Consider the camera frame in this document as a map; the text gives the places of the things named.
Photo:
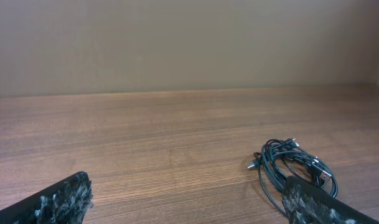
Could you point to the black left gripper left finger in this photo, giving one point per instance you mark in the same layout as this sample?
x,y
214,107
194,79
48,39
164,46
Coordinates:
x,y
66,201

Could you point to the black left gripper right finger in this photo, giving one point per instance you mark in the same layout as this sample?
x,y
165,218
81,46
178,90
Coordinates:
x,y
306,204

